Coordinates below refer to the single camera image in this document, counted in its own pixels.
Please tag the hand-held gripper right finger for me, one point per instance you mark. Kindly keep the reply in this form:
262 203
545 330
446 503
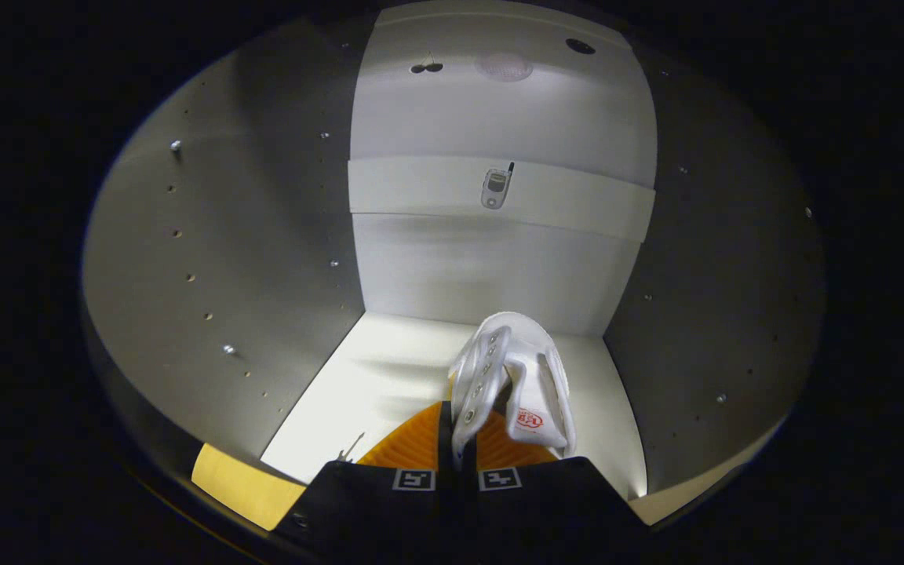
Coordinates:
546 502

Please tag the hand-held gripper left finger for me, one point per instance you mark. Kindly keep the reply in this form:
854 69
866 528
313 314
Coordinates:
445 447

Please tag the white shoe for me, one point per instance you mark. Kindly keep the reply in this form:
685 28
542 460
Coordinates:
534 353

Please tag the dark grey shoe cabinet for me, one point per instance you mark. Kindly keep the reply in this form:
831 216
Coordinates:
264 235

